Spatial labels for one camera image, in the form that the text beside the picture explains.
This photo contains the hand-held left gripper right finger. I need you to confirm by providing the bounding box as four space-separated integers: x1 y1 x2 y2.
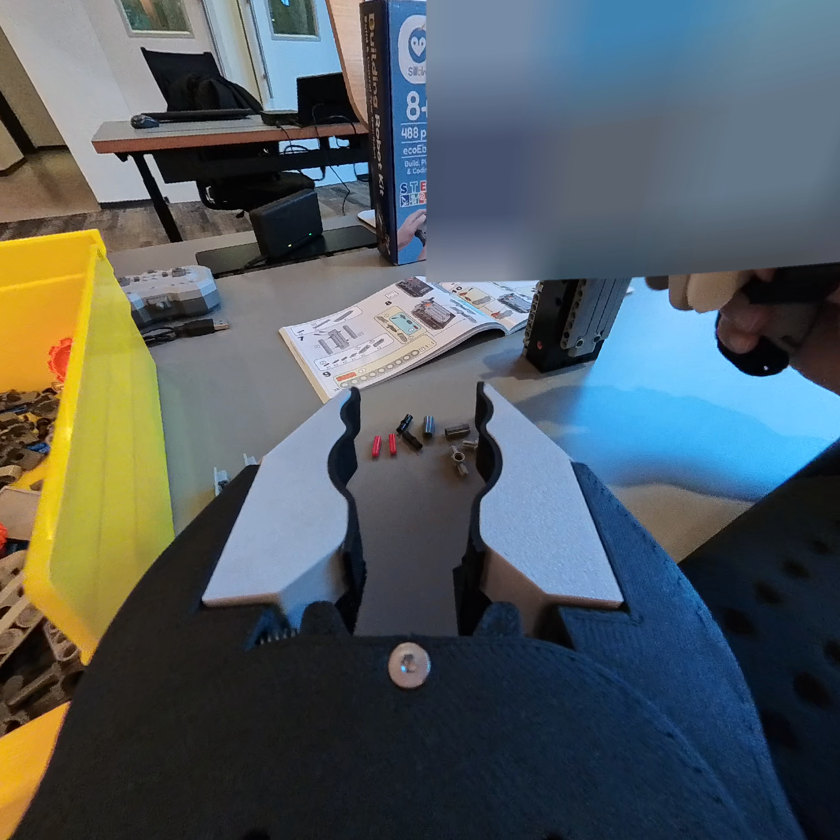
453 382 624 634

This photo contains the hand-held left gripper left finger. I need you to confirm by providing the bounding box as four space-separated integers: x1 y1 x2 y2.
201 386 365 631

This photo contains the yellow plastic bin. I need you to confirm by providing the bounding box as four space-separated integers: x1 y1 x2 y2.
0 230 175 840

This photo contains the pile of building kit parts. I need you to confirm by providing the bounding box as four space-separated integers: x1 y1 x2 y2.
0 335 86 736

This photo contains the grey desk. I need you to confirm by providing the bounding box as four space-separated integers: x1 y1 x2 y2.
105 243 840 637

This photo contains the wood-topped office desk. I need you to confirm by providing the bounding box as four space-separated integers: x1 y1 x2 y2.
92 118 371 244

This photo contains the person's right hand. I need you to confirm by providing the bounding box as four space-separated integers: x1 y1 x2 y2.
715 287 840 396

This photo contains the black and grey assembled block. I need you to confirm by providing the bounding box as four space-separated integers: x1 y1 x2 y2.
523 279 634 374

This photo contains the instruction booklet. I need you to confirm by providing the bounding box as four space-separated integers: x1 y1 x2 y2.
279 277 546 403

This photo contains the black perforated surface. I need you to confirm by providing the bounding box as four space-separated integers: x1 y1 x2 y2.
679 440 840 840

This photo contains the grey remote controller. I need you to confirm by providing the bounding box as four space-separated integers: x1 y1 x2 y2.
118 265 221 327

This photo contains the black box device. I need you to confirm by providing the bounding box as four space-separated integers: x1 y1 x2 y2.
249 189 324 258

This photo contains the blue robot kit box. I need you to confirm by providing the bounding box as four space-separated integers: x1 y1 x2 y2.
360 0 427 266

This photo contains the black keyboard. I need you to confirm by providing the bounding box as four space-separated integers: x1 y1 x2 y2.
147 108 260 122

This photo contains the black laptop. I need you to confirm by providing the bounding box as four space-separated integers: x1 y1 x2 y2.
261 72 361 127

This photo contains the curved plywood stand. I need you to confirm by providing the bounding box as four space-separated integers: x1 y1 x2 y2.
326 0 371 129

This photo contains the black office chair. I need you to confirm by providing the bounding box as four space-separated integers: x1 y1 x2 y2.
140 47 316 214

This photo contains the white door with window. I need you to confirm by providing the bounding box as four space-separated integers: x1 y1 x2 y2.
246 0 342 109
85 0 224 119

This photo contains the black USB cable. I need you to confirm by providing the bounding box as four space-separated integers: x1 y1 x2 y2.
141 318 231 347

